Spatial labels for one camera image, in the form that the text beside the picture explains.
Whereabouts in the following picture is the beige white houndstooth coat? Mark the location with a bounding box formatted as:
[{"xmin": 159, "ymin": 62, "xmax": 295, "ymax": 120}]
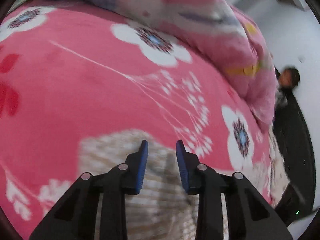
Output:
[{"xmin": 78, "ymin": 129, "xmax": 199, "ymax": 239}]

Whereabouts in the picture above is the cream knitted garment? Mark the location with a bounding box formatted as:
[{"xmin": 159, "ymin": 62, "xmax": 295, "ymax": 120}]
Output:
[{"xmin": 252, "ymin": 129, "xmax": 292, "ymax": 208}]

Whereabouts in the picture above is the black tufted headboard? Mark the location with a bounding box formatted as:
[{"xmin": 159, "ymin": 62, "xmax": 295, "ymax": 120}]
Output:
[{"xmin": 273, "ymin": 90, "xmax": 316, "ymax": 226}]

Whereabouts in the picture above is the woman with long black hair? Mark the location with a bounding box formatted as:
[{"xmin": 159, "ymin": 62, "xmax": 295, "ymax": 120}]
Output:
[{"xmin": 275, "ymin": 66, "xmax": 300, "ymax": 109}]

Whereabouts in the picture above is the pink floral bed blanket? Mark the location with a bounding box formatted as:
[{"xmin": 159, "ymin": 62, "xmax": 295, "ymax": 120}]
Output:
[{"xmin": 1, "ymin": 0, "xmax": 270, "ymax": 239}]

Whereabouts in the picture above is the pink and blue duvet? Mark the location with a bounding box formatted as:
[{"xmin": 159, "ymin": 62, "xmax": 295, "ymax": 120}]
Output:
[{"xmin": 32, "ymin": 0, "xmax": 278, "ymax": 133}]

